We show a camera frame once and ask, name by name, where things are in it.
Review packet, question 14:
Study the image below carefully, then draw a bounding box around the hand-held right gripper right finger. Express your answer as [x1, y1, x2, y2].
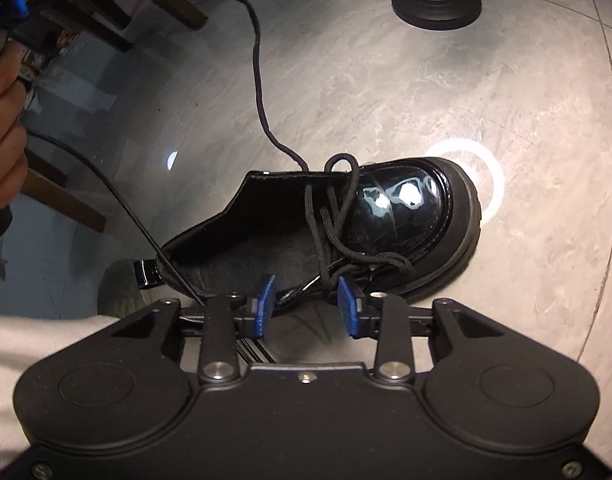
[338, 276, 507, 384]

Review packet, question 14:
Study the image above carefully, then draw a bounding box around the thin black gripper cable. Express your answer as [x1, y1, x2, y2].
[16, 125, 277, 364]

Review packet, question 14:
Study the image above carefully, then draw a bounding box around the person's left hand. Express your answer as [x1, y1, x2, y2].
[0, 52, 30, 213]

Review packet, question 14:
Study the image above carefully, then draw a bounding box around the brown wooden stool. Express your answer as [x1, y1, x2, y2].
[20, 0, 209, 233]

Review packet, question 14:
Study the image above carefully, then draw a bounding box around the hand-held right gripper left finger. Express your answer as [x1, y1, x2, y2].
[108, 275, 278, 384]

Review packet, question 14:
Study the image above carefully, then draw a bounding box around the black shoelace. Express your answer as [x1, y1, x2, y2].
[183, 0, 415, 298]

